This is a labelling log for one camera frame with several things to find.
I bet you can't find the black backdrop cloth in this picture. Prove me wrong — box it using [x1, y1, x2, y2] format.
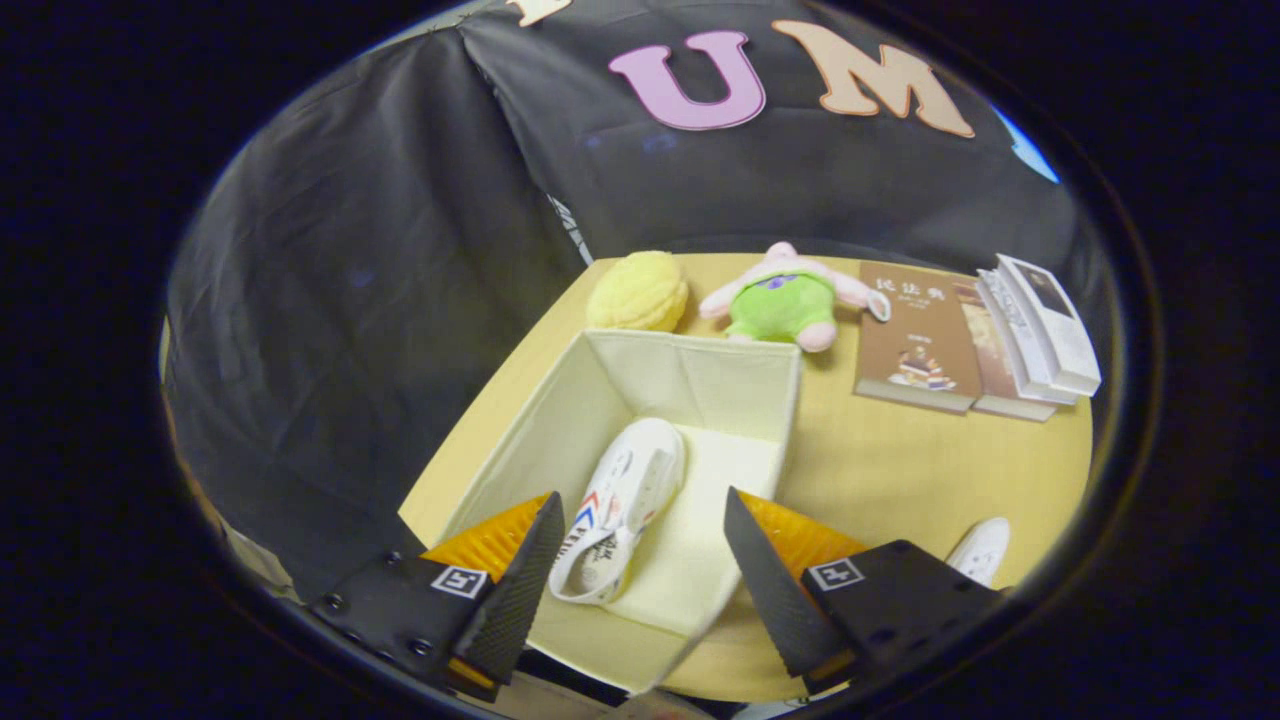
[162, 0, 1091, 601]

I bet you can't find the yellow plush ball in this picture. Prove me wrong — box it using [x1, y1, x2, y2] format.
[586, 250, 691, 334]

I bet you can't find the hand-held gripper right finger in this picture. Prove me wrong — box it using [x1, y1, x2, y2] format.
[722, 487, 1004, 696]

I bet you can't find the beige fabric storage box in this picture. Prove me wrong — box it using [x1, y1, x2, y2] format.
[440, 328, 804, 696]

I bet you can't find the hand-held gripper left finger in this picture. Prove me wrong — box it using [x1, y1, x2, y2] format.
[308, 490, 567, 701]

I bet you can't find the white booklet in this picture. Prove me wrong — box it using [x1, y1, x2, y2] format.
[995, 254, 1103, 397]
[975, 268, 1081, 406]

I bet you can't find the green and pink plush toy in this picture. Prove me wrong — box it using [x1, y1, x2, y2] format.
[698, 241, 893, 353]

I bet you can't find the white canvas shoe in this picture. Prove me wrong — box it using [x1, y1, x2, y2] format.
[945, 517, 1011, 589]
[548, 417, 687, 606]

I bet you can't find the brown illustrated book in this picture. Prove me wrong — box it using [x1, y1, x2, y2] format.
[853, 262, 984, 416]

